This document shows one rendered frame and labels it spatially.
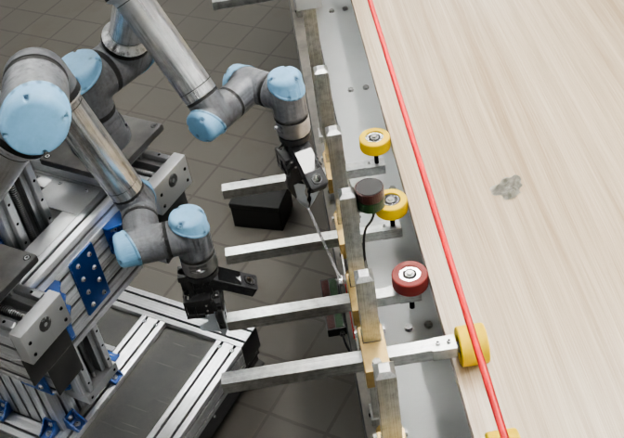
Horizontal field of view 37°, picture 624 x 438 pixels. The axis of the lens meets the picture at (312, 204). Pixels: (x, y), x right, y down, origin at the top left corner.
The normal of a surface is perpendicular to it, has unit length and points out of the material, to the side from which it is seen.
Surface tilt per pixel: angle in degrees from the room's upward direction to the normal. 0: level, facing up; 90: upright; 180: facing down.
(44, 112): 85
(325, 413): 0
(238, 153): 0
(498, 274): 0
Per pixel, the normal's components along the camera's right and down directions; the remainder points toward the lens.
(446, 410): -0.12, -0.74
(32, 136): 0.29, 0.53
